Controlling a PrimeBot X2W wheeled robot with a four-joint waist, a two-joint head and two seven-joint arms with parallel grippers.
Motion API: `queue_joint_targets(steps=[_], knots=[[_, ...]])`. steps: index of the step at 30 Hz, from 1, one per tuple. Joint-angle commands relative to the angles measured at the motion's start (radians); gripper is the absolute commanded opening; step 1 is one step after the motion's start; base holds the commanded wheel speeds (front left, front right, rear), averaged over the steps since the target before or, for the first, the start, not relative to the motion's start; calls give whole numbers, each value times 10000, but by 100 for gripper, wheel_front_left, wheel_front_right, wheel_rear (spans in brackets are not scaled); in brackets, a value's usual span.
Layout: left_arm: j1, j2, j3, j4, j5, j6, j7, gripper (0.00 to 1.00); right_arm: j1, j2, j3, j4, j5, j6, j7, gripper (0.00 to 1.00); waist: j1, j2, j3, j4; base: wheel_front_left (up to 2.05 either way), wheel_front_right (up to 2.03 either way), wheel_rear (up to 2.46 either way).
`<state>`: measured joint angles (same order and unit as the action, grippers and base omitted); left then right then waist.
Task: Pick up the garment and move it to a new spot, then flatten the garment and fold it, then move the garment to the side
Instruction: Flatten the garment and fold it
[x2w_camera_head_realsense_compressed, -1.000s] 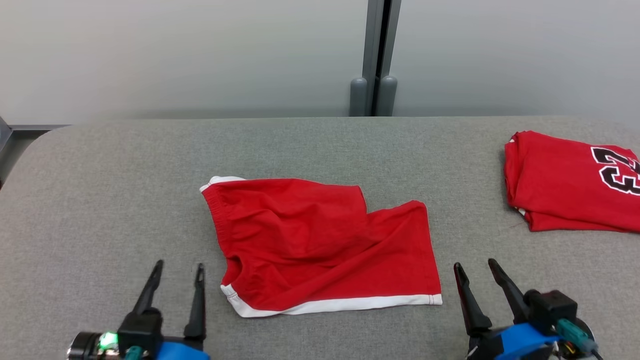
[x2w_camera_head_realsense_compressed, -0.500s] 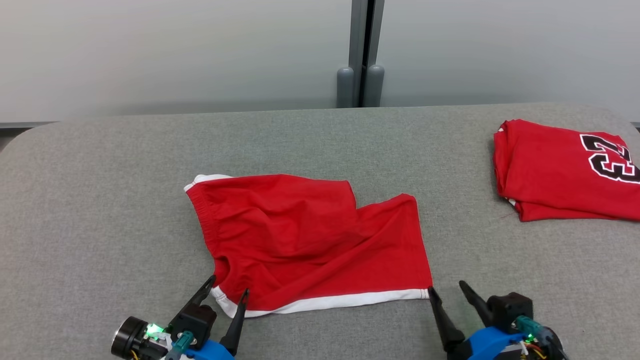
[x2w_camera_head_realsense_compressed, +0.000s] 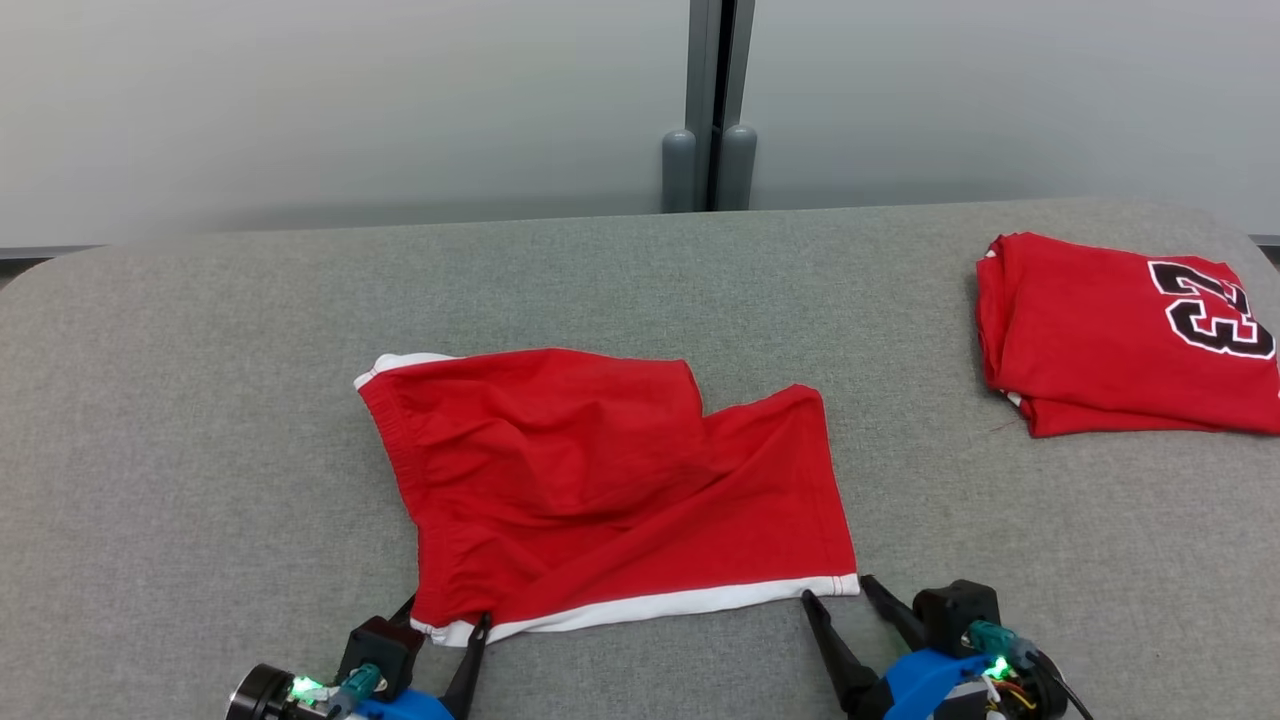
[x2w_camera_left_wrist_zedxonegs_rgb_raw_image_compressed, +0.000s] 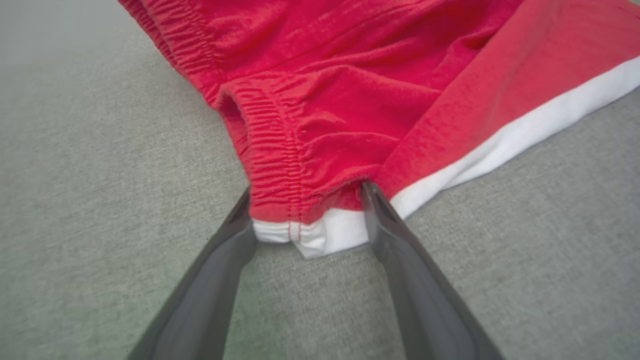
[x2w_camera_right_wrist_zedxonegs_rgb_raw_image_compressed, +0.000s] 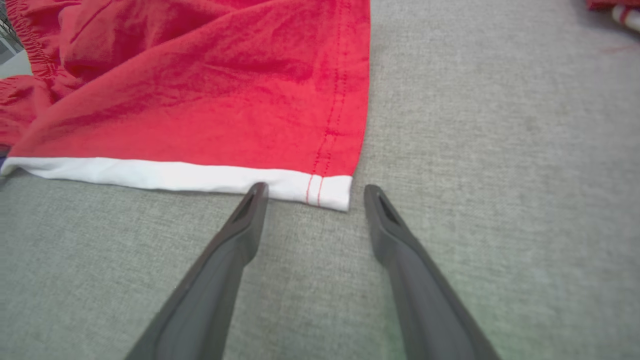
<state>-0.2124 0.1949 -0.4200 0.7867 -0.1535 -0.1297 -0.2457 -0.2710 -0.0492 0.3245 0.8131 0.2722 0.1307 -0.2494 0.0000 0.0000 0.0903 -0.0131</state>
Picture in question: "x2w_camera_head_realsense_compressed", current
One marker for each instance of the grey partition frame post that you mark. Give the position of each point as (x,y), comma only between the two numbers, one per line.
(700,80)

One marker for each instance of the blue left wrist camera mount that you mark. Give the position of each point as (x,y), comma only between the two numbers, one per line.
(410,707)

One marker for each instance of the grey cylindrical post foot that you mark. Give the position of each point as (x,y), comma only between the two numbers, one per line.
(738,168)
(678,170)

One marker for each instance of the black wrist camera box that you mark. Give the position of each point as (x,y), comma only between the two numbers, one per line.
(955,612)
(385,645)

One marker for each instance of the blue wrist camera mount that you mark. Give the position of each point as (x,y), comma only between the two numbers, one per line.
(410,707)
(925,685)

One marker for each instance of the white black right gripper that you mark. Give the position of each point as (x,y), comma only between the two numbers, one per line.
(1030,695)

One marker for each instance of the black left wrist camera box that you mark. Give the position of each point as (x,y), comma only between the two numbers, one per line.
(385,645)

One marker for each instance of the red shorts with white band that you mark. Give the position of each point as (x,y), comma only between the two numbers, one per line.
(600,480)

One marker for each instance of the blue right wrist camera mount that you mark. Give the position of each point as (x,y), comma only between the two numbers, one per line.
(925,685)

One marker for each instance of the red white-sleeved jersey shirt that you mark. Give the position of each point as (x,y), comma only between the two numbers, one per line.
(1100,340)

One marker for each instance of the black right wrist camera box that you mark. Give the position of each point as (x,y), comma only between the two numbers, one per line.
(955,612)

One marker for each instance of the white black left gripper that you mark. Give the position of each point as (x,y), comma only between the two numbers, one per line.
(265,695)

